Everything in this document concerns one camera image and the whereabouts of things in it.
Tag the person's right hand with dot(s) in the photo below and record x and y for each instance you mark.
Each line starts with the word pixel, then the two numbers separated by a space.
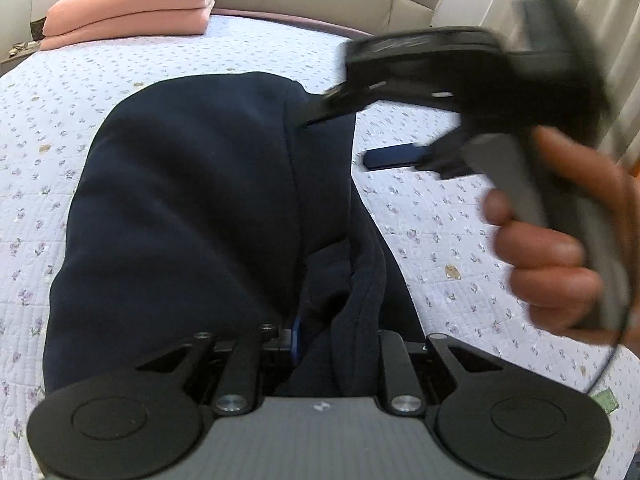
pixel 549 268

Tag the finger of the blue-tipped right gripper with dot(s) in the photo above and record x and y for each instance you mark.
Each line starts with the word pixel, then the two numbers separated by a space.
pixel 396 156

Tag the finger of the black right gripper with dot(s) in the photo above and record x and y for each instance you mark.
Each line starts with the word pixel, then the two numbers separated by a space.
pixel 341 100

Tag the navy hoodie with white stripes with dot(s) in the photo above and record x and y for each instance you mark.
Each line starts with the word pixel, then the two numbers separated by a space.
pixel 204 207

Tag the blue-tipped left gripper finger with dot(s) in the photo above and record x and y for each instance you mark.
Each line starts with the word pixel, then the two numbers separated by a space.
pixel 281 337

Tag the cream pleated curtain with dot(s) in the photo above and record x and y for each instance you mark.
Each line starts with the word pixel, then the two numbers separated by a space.
pixel 606 34

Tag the folded pink blanket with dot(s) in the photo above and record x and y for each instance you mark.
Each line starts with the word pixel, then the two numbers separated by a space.
pixel 76 21

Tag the wooden nightstand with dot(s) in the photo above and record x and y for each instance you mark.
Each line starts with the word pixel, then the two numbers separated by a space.
pixel 17 54

